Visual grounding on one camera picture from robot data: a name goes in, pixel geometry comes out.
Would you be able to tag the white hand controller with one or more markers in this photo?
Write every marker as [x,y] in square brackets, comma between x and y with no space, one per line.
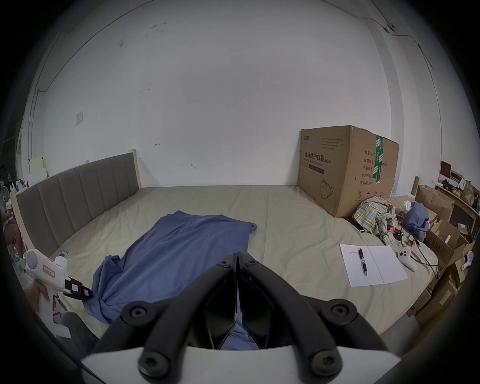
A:
[468,259]
[405,258]

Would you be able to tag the open white notebook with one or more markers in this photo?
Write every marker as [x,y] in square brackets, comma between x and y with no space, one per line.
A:
[384,266]

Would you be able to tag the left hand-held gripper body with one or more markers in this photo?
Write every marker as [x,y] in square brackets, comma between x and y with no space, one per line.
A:
[41,266]

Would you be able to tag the person's left hand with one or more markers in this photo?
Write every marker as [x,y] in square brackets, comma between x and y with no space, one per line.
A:
[36,296]

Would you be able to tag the large brown carton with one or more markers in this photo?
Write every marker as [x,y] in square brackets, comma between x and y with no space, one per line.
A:
[337,168]

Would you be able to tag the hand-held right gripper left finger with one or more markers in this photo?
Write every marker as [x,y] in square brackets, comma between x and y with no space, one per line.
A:
[170,318]

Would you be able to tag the dark blue garment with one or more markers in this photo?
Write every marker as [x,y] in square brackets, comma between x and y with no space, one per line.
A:
[180,247]

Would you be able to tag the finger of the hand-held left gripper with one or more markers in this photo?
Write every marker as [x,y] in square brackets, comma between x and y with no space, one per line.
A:
[81,290]

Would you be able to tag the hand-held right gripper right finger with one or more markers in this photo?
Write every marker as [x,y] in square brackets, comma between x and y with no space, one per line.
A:
[303,318]

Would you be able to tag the black pen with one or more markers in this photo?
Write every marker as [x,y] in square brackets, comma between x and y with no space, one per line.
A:
[362,260]

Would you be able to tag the grey padded headboard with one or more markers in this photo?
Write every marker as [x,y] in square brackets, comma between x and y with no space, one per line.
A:
[75,195]

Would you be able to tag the bed with beige sheet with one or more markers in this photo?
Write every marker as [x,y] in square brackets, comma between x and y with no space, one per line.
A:
[292,232]

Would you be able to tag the plaid shirt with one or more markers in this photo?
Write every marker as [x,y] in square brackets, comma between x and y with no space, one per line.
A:
[375,215]

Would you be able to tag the bunched blue cloth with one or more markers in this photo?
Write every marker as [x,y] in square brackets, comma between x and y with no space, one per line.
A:
[416,219]

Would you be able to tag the open brown carton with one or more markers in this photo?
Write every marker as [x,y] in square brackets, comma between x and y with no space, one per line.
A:
[437,202]
[448,240]

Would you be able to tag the person's legs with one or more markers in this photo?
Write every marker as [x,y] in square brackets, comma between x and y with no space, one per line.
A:
[77,333]

